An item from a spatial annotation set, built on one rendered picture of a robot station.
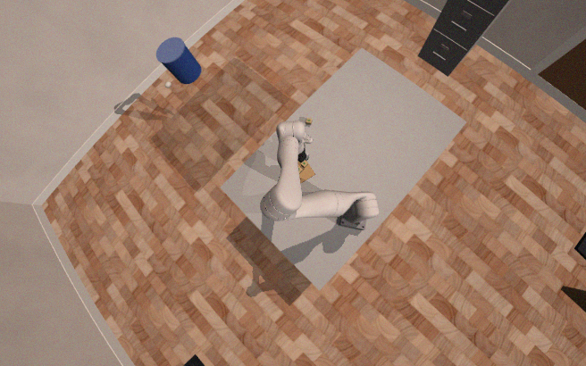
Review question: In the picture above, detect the tan flat mat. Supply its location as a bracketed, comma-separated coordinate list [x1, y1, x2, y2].
[298, 160, 315, 184]

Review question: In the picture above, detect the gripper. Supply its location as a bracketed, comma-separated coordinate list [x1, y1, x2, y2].
[298, 133, 313, 162]

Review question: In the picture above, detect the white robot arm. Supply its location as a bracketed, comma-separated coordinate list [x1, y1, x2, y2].
[260, 121, 379, 225]

